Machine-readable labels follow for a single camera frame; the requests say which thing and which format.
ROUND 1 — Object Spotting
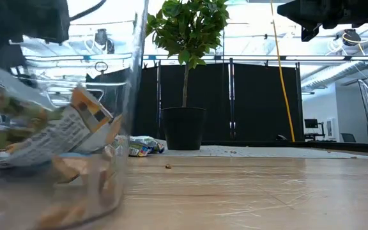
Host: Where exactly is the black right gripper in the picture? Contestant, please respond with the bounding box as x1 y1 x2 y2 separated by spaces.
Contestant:
277 0 368 43

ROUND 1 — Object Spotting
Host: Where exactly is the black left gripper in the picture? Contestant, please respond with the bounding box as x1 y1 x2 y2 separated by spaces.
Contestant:
0 0 70 84

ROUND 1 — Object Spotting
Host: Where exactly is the green nutrition-label granola bar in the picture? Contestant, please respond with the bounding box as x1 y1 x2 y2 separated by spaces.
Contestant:
0 85 123 169

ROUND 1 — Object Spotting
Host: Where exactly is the large clear plastic bin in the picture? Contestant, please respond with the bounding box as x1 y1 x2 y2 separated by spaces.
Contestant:
0 0 150 230

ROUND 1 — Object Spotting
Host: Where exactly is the green blurred granola bar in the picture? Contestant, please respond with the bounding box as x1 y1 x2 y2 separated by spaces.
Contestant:
0 84 63 128

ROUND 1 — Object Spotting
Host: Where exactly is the black ceiling-hung device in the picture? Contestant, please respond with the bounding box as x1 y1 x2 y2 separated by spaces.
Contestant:
94 28 115 54
342 28 362 47

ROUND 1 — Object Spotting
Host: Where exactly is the black room divider panel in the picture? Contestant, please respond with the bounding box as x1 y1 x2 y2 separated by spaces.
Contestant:
233 63 303 143
132 63 159 138
160 63 231 143

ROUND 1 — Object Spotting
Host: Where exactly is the green leafy potted tree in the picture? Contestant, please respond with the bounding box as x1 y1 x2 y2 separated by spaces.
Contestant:
144 0 230 109

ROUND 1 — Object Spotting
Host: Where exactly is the black plant pot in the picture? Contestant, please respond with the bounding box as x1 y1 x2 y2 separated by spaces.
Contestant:
160 107 208 151

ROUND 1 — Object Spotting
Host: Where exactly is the grey ceiling duct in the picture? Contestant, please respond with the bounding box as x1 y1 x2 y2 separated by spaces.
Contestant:
300 60 368 92

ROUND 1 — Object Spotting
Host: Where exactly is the yellow hanging cable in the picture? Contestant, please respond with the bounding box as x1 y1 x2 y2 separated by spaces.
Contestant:
269 0 296 143

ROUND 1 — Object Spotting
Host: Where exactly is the grey overhead rail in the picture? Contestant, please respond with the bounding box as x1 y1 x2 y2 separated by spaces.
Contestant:
24 53 368 63

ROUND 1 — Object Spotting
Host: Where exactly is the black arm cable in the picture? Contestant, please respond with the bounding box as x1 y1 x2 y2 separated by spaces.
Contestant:
70 0 107 22

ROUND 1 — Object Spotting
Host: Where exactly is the white wall-mounted box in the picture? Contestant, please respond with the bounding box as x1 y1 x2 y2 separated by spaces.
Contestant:
326 117 335 139

